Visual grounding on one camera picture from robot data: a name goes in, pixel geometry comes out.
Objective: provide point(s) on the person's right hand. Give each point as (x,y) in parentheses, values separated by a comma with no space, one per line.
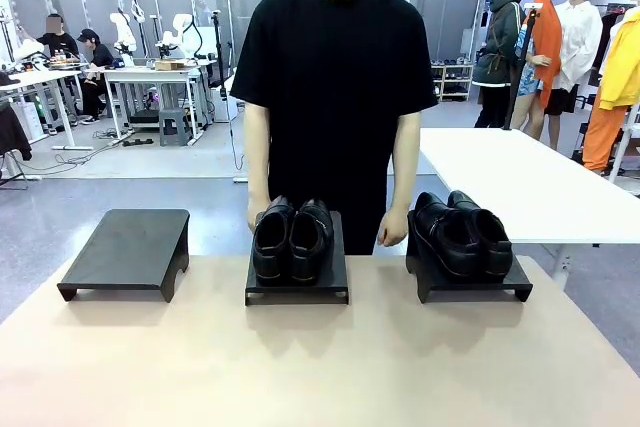
(256,209)

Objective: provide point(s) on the person's left hand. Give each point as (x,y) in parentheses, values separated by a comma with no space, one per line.
(395,227)

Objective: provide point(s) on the black leather ankle shoe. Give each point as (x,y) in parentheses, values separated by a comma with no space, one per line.
(440,237)
(490,242)

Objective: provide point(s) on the person's right forearm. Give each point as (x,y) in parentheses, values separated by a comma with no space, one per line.
(257,152)

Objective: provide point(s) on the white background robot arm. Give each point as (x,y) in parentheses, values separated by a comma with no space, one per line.
(122,34)
(180,32)

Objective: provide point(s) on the person's left forearm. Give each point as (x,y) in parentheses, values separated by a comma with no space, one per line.
(405,162)

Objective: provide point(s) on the black metal shoe stand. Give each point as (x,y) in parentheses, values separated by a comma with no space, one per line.
(130,247)
(515,282)
(300,292)

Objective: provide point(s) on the person in black t-shirt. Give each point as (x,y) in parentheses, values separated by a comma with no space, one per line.
(332,72)

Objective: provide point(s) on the seated person with cap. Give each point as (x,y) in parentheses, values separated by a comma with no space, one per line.
(100,59)

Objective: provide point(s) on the seated person in black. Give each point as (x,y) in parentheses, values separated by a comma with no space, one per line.
(57,42)

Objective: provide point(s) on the grey plastic stool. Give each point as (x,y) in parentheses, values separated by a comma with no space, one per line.
(175,127)

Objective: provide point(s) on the white table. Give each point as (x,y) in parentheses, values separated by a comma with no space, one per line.
(525,177)

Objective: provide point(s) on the white shoe rack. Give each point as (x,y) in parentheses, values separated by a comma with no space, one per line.
(452,82)

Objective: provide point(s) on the cardboard box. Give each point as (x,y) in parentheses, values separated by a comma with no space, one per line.
(170,65)

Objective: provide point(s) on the white work desk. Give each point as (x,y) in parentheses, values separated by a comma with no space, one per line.
(35,79)
(145,76)

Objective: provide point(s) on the black tripod pole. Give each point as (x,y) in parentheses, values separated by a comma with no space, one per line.
(522,62)

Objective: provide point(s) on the mannequin in green jacket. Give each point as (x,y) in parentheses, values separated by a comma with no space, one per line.
(502,37)

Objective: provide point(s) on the orange trousers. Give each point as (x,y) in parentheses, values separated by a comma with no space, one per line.
(602,137)

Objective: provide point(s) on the mannequin in orange shirt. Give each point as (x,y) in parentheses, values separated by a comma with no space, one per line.
(542,47)

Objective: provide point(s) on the black hanging garment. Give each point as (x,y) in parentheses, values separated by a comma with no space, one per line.
(12,132)

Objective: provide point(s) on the figure in white shirt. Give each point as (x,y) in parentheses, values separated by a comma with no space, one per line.
(580,42)

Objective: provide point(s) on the yellow hoodie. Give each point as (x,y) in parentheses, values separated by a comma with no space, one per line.
(622,62)

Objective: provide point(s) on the black camera tripod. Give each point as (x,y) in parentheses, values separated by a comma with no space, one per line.
(218,52)

